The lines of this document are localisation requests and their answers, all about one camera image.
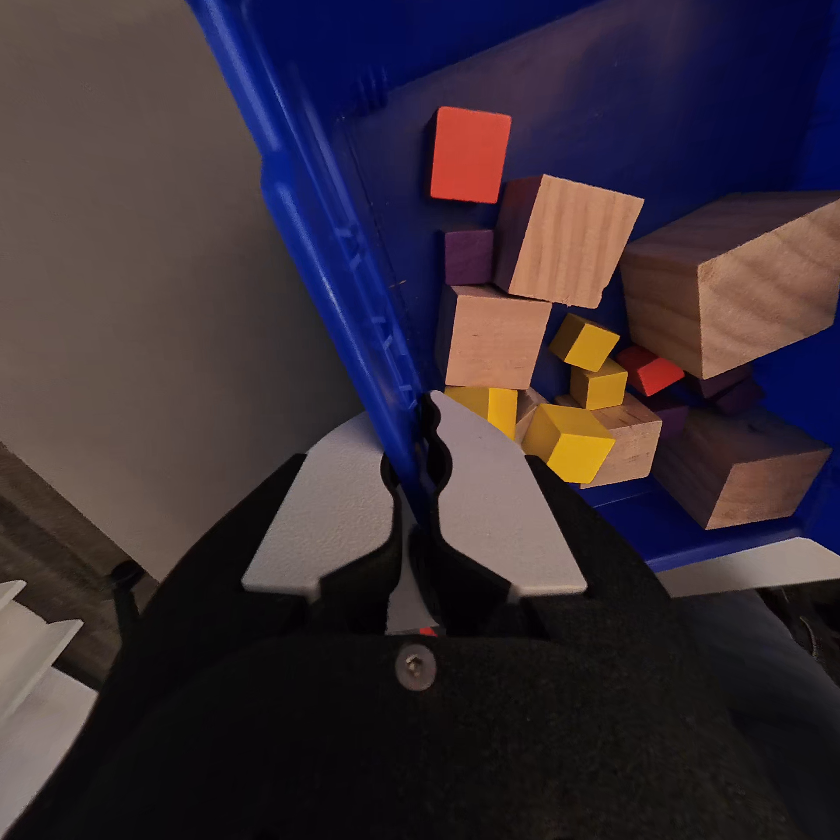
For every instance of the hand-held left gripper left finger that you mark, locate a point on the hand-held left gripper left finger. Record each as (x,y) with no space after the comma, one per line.
(321,518)

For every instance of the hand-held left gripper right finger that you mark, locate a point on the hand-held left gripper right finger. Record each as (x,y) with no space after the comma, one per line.
(512,525)

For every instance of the pile of coloured wooden cubes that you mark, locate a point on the pile of coloured wooden cubes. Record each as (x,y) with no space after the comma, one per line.
(564,243)

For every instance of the blue plastic box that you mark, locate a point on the blue plastic box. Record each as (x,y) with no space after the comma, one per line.
(590,98)

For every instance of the person's leg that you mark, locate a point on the person's leg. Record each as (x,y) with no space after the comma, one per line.
(774,689)

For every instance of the white stand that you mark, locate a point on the white stand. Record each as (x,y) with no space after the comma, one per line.
(33,656)

